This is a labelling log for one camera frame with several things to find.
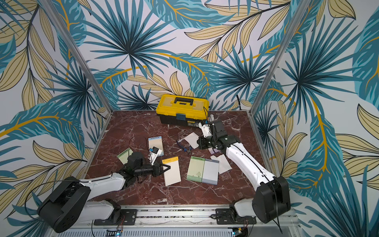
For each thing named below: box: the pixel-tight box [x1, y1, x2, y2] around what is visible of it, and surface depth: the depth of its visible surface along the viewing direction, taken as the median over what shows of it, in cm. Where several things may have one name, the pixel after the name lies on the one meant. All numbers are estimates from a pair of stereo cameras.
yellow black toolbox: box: [155, 93, 210, 127], surface depth 102 cm
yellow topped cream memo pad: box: [161, 156, 182, 187], surface depth 83 cm
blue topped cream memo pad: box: [148, 135, 164, 157], surface depth 103 cm
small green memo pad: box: [116, 147, 134, 165], surface depth 95 cm
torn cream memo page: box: [183, 131, 200, 150], surface depth 84 cm
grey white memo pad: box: [201, 158, 220, 186], surface depth 90 cm
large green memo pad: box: [186, 156, 206, 183], surface depth 90 cm
